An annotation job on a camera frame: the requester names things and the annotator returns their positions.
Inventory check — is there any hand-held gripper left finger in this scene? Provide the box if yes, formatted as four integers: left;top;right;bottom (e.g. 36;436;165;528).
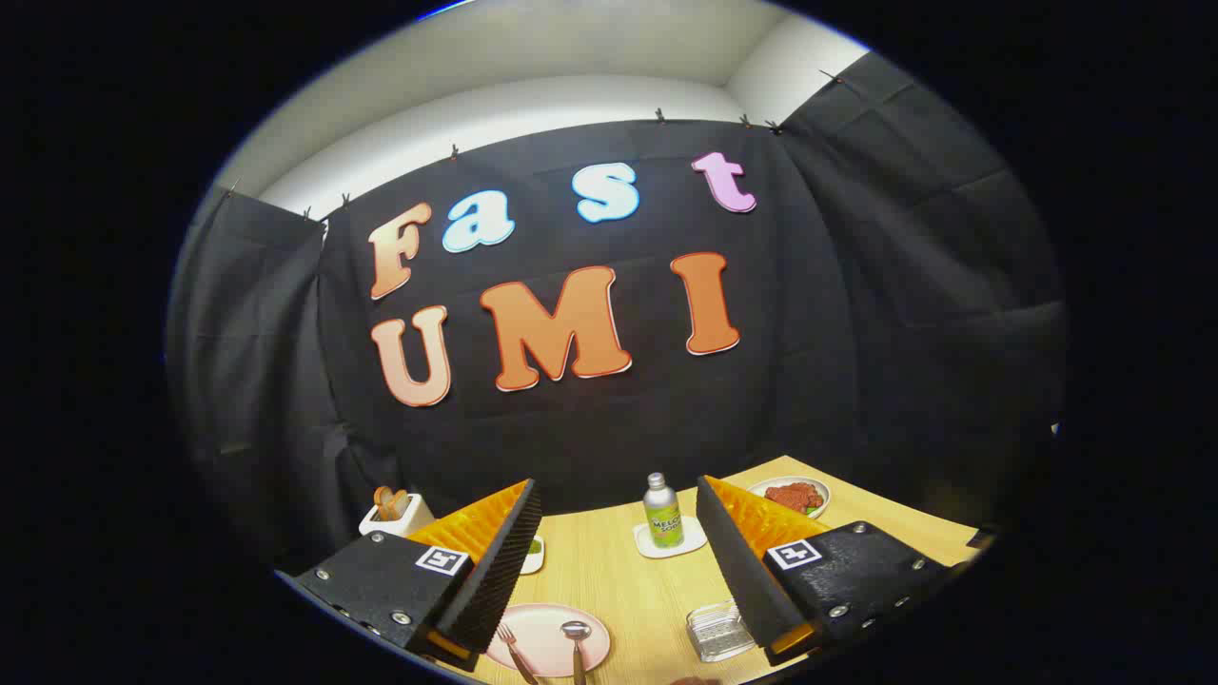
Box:
293;479;543;673

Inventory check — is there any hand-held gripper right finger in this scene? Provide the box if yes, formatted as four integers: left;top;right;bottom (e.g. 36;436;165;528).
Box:
696;475;954;666

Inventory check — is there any wooden-handled metal fork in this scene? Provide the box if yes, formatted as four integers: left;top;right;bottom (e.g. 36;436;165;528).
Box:
495;622;540;685

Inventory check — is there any wooden-handled metal spoon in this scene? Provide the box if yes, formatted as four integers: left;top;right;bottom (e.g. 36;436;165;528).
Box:
560;620;593;685

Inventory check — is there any white square coaster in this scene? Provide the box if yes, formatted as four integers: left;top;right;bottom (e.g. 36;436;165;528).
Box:
633;515;708;559

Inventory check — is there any pink round plate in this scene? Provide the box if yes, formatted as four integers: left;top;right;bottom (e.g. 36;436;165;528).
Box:
485;603;612;678

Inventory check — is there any white oval plate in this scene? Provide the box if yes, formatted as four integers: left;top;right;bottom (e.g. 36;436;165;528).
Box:
746;476;831;519

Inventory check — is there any green soda bottle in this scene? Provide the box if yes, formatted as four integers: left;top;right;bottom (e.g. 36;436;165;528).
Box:
643;472;685;550

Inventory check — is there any red-brown meat piece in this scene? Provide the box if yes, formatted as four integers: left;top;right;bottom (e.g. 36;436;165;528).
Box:
764;482;825;512

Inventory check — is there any white toaster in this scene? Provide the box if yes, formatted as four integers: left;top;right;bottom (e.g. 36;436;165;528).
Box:
359;493;436;538

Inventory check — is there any metal wire basket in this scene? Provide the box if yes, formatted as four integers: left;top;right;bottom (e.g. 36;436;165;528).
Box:
686;599;757;663

